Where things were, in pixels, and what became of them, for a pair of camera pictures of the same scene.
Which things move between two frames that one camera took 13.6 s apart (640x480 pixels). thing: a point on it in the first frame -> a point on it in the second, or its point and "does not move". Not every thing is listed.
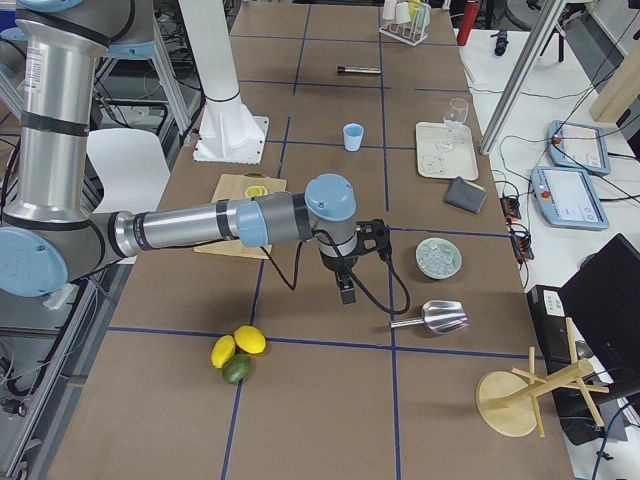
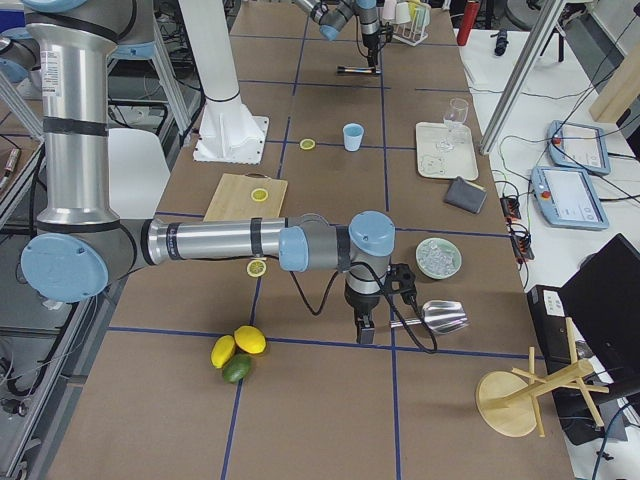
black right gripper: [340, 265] -> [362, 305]
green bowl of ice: [438, 258] does not move
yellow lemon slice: [256, 190] -> [307, 144]
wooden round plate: [507, 403] does not move
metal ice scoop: [439, 317] does not move
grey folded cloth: [464, 195] does not move
